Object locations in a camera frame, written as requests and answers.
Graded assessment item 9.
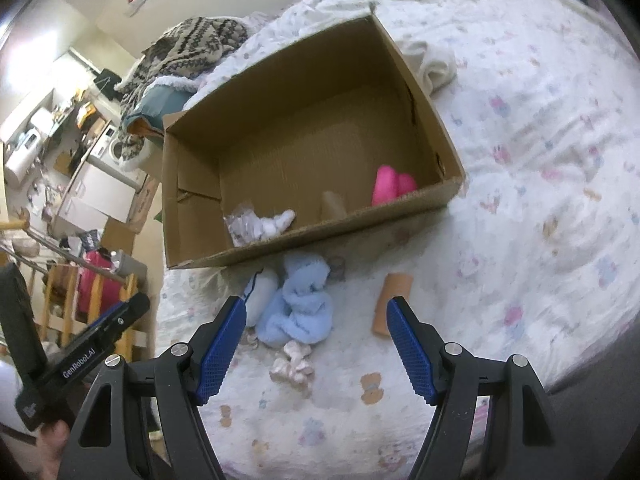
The yellow wooden chair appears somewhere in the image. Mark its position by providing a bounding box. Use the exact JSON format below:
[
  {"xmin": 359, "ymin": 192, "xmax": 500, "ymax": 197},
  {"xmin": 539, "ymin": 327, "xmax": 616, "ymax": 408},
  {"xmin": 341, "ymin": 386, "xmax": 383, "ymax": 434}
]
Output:
[{"xmin": 36, "ymin": 264, "xmax": 139, "ymax": 347}]

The teal cushion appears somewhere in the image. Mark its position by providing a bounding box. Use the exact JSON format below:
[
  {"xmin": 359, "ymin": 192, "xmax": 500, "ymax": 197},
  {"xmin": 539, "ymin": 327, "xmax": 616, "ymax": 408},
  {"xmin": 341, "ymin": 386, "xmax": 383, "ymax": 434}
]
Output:
[{"xmin": 120, "ymin": 76, "xmax": 198, "ymax": 136}]

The white patterned bed quilt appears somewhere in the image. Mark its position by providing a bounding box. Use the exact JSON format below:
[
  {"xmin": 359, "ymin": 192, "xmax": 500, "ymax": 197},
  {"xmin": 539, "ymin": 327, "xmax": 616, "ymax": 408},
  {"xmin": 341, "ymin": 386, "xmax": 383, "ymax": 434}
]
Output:
[{"xmin": 156, "ymin": 0, "xmax": 639, "ymax": 479}]

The brown cardboard box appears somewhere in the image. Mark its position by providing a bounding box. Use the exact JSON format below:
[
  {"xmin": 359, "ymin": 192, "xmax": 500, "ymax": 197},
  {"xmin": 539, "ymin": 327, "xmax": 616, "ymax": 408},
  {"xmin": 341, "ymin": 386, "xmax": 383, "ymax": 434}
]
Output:
[{"xmin": 162, "ymin": 14, "xmax": 464, "ymax": 269}]

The clear labelled plastic bag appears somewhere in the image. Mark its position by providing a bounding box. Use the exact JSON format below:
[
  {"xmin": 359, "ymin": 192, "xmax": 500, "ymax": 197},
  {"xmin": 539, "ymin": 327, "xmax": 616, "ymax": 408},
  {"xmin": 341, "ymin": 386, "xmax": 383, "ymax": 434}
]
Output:
[{"xmin": 224, "ymin": 203, "xmax": 264, "ymax": 247}]

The brown cardboard tube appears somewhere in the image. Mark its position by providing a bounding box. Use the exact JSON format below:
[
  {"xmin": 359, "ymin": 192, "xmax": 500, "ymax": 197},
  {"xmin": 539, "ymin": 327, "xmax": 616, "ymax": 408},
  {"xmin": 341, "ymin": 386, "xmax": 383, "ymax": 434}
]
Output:
[{"xmin": 320, "ymin": 191, "xmax": 348, "ymax": 221}]

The white kitchen cabinet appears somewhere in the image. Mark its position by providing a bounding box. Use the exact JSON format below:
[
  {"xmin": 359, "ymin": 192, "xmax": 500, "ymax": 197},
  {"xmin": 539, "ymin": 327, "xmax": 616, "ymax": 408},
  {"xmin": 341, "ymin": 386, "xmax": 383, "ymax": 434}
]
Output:
[{"xmin": 51, "ymin": 162, "xmax": 136, "ymax": 237}]

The person's left hand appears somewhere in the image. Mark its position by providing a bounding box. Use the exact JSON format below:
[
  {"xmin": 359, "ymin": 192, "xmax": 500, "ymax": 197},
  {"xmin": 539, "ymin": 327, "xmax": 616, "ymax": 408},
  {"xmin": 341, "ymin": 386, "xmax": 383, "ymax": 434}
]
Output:
[{"xmin": 37, "ymin": 420, "xmax": 70, "ymax": 480}]

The light blue plush toy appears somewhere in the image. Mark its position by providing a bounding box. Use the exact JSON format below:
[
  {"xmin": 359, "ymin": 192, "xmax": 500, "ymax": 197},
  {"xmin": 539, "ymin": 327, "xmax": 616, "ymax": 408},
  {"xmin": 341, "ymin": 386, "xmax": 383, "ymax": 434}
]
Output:
[{"xmin": 242, "ymin": 252, "xmax": 334, "ymax": 348}]

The pink rubber duck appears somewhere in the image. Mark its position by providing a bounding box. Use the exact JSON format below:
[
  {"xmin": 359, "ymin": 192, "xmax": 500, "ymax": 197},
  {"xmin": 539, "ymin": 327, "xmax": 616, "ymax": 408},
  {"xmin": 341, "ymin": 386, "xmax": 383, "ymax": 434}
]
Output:
[{"xmin": 371, "ymin": 165, "xmax": 418, "ymax": 206}]

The black hanging garment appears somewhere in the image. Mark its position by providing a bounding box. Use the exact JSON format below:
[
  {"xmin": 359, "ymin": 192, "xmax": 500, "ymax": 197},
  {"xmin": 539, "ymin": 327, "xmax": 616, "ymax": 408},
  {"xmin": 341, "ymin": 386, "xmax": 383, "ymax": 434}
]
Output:
[{"xmin": 93, "ymin": 68, "xmax": 122, "ymax": 102}]

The white washing machine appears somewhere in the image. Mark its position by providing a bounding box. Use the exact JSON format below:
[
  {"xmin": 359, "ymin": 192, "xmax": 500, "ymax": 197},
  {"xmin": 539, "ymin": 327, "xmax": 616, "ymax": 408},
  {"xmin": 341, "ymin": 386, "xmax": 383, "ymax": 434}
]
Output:
[{"xmin": 88, "ymin": 122, "xmax": 146, "ymax": 191}]

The brown patterned knit blanket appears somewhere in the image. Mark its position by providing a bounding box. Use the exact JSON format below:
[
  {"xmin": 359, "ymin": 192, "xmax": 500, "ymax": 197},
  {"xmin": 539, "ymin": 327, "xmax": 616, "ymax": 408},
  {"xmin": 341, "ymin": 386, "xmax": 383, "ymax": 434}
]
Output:
[{"xmin": 117, "ymin": 16, "xmax": 250, "ymax": 116}]

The grey trash bin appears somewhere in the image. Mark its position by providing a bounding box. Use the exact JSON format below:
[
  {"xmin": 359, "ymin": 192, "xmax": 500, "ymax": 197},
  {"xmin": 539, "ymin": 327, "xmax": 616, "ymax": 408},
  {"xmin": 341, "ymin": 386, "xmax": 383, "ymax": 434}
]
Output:
[{"xmin": 111, "ymin": 249, "xmax": 148, "ymax": 287}]

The white cloth sock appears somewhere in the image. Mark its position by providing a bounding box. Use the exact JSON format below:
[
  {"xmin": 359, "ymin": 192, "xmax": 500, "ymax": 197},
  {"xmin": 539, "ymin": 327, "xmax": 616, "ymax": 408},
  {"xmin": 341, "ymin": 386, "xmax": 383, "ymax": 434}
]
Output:
[{"xmin": 252, "ymin": 209, "xmax": 296, "ymax": 242}]

